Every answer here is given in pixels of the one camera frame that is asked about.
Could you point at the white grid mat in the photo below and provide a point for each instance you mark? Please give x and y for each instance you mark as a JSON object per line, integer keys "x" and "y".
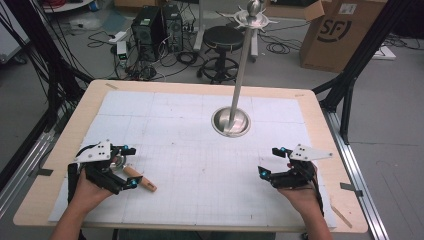
{"x": 200, "y": 173}

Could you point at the small device with green display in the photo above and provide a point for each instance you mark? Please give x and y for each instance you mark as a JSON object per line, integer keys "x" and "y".
{"x": 122, "y": 51}

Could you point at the black round stool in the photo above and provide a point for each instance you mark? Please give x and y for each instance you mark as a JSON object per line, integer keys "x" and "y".
{"x": 222, "y": 41}

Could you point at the person's right hand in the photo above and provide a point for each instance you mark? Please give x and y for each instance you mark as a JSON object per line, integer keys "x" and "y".
{"x": 301, "y": 200}

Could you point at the metal utensil stand with hooks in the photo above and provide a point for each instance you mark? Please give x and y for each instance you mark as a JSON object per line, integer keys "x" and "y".
{"x": 238, "y": 86}

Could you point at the white power strip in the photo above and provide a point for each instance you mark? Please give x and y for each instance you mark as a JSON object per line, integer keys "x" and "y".
{"x": 118, "y": 36}

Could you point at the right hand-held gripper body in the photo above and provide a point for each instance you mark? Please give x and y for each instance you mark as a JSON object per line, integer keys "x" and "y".
{"x": 305, "y": 153}

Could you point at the white metal stand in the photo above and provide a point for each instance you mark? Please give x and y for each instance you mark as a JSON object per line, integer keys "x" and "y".
{"x": 199, "y": 25}

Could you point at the white round table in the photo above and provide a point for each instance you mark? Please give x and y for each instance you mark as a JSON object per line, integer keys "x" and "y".
{"x": 65, "y": 5}

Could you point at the large brown cardboard box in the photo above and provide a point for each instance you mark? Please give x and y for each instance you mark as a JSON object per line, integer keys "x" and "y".
{"x": 340, "y": 36}

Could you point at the black metal frame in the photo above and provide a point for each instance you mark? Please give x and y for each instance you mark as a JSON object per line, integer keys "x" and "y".
{"x": 43, "y": 50}
{"x": 360, "y": 56}

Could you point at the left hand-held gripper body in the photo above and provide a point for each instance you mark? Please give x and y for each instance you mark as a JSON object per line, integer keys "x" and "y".
{"x": 95, "y": 154}

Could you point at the aluminium rail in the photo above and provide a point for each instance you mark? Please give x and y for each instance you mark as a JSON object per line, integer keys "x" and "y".
{"x": 25, "y": 166}
{"x": 358, "y": 180}

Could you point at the black computer tower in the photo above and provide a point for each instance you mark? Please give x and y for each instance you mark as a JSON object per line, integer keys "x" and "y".
{"x": 173, "y": 26}
{"x": 146, "y": 31}

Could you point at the flat white board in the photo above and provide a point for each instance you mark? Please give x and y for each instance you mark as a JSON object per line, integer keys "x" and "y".
{"x": 383, "y": 52}

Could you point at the open brown cardboard box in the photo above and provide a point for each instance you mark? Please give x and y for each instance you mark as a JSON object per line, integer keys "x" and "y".
{"x": 296, "y": 9}

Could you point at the thin wooden stick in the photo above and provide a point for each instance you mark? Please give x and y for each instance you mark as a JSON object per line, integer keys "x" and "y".
{"x": 340, "y": 216}

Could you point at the person's left hand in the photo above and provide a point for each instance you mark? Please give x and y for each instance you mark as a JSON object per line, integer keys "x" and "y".
{"x": 88, "y": 193}

